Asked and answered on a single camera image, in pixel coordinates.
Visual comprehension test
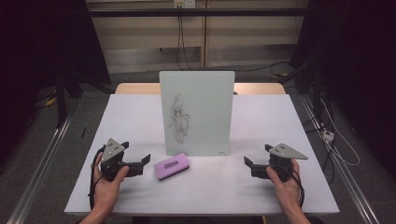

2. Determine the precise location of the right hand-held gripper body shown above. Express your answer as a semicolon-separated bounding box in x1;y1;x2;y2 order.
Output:
267;142;309;183

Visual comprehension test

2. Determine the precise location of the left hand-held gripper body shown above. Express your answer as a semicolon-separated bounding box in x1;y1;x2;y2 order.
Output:
100;138;129;183

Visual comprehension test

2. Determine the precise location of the purple whiteboard eraser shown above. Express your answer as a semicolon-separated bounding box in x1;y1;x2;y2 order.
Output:
153;152;191;181

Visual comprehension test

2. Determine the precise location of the frosted glass whiteboard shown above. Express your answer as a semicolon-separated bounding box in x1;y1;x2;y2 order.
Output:
159;70;236;157

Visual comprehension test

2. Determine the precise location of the person's right hand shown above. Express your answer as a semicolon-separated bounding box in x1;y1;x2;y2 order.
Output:
265;158;304;217

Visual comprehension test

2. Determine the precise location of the person's left hand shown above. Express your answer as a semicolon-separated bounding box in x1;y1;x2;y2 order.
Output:
92;152;131;217

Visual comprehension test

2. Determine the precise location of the white table cover sheet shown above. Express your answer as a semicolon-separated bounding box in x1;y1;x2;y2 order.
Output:
64;92;341;217

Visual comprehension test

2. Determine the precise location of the wooden table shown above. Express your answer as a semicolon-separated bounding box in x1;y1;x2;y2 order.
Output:
114;82;287;96

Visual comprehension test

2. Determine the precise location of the black metal stand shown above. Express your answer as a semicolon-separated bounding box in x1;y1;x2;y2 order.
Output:
53;66;115;129

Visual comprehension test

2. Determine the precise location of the dark curtain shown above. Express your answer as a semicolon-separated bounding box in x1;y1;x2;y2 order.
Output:
0;0;112;169
289;0;396;171

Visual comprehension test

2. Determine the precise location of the black horizontal bar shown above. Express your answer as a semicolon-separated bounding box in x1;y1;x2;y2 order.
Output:
88;7;310;18

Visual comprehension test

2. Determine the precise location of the left hand-held gripper black cable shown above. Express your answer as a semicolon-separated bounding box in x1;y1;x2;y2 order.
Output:
88;145;106;211

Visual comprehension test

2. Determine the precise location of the hand-held gripper black cable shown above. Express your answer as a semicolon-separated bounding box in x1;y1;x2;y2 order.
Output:
88;145;106;211
290;167;306;209

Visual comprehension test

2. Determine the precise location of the right hand-held gripper black cable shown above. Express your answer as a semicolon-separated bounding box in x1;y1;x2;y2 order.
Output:
290;167;306;209

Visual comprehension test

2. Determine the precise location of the metal floor rail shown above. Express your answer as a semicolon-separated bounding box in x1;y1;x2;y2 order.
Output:
6;114;75;224
299;93;381;224

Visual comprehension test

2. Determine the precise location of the white cable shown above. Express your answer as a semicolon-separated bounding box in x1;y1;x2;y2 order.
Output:
319;98;361;167

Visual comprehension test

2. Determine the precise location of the black hanging cable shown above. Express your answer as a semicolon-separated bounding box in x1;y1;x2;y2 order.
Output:
175;15;192;72

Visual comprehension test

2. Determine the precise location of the white wall outlet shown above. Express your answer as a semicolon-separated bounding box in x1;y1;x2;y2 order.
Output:
173;0;197;9

